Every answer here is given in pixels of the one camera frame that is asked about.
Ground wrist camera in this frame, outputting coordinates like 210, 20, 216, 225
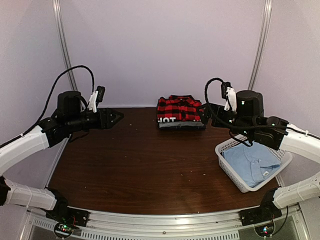
221, 82, 237, 113
87, 86, 106, 113

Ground left black cable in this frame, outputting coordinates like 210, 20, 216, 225
0, 65, 96, 148

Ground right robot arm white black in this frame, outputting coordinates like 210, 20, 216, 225
197, 87, 320, 221

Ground light blue long sleeve shirt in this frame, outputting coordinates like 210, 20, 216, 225
222, 142, 282, 188

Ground black folded shirt white letters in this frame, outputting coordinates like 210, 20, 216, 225
157, 117, 203, 125

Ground right black cable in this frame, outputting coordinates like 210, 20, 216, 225
204, 77, 253, 147

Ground right aluminium frame post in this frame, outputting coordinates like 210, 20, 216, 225
248, 0, 273, 90

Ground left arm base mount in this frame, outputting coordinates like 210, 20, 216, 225
43, 207, 89, 228

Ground right circuit board with leds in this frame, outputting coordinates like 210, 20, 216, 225
254, 223, 275, 238

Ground circuit board with leds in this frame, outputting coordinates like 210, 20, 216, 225
53, 223, 75, 238
254, 223, 275, 238

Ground left aluminium frame post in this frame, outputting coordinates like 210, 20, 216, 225
51, 0, 78, 91

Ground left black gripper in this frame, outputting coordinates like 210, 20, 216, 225
66, 108, 124, 133

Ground red black plaid folded shirt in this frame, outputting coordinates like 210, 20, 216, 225
156, 95, 202, 121

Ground black cable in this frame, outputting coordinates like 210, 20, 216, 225
0, 65, 96, 148
204, 77, 253, 147

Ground aluminium front rail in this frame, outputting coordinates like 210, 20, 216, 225
18, 204, 311, 240

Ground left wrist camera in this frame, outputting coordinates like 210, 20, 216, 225
87, 86, 106, 113

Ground left circuit board with leds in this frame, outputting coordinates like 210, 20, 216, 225
53, 223, 75, 238

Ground aluminium frame post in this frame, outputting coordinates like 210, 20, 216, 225
51, 0, 78, 91
248, 0, 273, 90

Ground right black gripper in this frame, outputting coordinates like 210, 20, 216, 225
196, 102, 254, 139

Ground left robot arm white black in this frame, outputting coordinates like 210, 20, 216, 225
0, 86, 124, 228

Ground white plastic basket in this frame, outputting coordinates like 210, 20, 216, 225
215, 134, 293, 193

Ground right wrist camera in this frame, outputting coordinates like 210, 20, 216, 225
221, 82, 237, 113

